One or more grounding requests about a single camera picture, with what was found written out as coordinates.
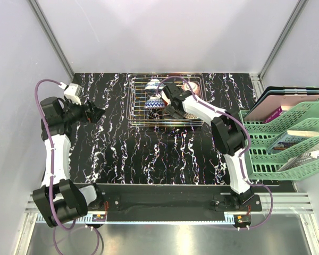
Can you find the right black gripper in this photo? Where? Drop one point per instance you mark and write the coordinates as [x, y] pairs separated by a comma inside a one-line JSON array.
[[171, 112]]

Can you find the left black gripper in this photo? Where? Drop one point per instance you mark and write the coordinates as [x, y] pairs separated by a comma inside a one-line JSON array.
[[94, 115]]

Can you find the orange patterned bowl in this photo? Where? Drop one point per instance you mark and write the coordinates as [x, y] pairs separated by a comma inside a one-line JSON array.
[[191, 86]]

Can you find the blue zigzag bowl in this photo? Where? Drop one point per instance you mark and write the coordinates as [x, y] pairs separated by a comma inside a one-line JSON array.
[[154, 103]]

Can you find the blue white floral bowl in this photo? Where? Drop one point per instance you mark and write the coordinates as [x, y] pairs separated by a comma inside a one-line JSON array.
[[153, 85]]

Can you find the wire dish rack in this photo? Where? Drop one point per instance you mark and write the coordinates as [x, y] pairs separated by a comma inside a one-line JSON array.
[[137, 96]]

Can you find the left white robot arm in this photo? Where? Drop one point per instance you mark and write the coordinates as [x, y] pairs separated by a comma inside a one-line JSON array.
[[59, 201]]

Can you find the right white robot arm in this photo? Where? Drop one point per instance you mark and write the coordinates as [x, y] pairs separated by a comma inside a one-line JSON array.
[[229, 136]]

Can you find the pink folder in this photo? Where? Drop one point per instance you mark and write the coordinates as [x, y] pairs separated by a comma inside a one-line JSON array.
[[263, 110]]

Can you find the purple book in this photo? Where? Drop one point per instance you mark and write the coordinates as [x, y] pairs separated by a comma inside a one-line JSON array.
[[276, 113]]

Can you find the green file organizer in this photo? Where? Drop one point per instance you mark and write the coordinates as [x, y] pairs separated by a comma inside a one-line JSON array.
[[262, 165]]

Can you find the blue booklet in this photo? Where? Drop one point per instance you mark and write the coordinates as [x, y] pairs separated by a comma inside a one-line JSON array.
[[283, 142]]

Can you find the spiral notebook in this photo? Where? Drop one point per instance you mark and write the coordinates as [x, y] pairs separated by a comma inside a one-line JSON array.
[[309, 156]]

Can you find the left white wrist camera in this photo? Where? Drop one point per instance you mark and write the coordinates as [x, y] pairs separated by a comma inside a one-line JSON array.
[[72, 92]]

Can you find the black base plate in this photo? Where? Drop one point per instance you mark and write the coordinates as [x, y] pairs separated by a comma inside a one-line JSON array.
[[122, 197]]

